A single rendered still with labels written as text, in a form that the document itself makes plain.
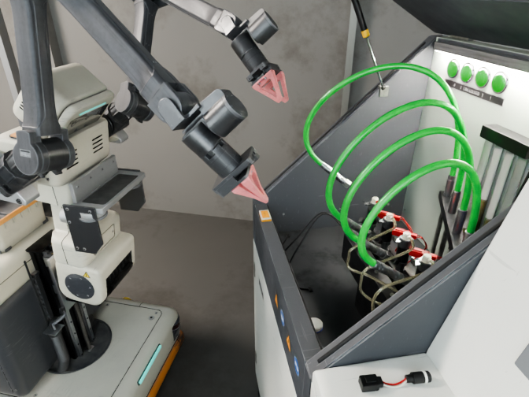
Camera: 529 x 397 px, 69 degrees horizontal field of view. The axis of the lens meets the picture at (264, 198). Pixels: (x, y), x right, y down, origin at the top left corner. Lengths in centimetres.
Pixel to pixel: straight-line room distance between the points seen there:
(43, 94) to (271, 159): 194
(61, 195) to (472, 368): 109
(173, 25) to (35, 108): 181
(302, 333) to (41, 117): 72
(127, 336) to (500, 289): 147
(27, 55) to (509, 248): 96
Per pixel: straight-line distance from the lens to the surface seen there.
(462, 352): 76
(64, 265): 139
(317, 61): 249
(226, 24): 112
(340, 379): 75
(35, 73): 98
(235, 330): 214
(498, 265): 70
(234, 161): 73
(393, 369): 78
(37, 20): 99
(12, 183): 109
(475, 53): 111
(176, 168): 298
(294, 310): 89
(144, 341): 179
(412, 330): 77
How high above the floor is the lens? 157
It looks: 29 degrees down
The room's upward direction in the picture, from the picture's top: straight up
